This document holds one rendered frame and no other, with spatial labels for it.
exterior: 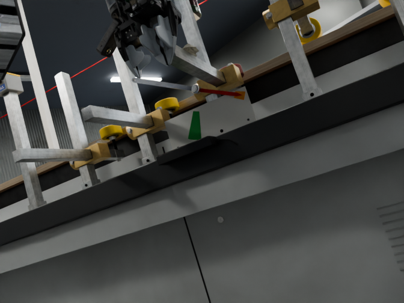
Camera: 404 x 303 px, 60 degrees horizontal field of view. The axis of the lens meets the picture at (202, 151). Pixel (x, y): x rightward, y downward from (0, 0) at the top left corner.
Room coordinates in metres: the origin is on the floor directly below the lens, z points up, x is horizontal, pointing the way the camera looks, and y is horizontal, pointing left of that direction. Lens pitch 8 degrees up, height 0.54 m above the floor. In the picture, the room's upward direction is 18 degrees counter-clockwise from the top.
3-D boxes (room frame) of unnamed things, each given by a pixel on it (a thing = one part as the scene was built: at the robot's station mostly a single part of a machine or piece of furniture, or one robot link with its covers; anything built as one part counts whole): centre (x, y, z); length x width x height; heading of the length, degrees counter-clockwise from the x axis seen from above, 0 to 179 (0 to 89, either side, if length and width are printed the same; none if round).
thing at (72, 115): (1.16, 0.38, 0.88); 0.04 x 0.04 x 0.48; 67
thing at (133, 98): (1.06, 0.15, 0.87); 0.04 x 0.04 x 0.48; 67
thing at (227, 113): (0.95, -0.04, 0.75); 0.26 x 0.01 x 0.10; 67
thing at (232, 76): (0.96, -0.10, 0.84); 0.14 x 0.06 x 0.05; 67
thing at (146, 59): (0.97, 0.09, 0.98); 0.06 x 0.03 x 0.09; 67
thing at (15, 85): (1.26, 0.62, 1.18); 0.07 x 0.07 x 0.08; 67
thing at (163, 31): (0.63, 0.00, 0.86); 0.06 x 0.03 x 0.09; 157
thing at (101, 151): (1.15, 0.36, 0.80); 0.14 x 0.06 x 0.05; 67
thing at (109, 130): (1.26, 0.30, 0.85); 0.08 x 0.08 x 0.11
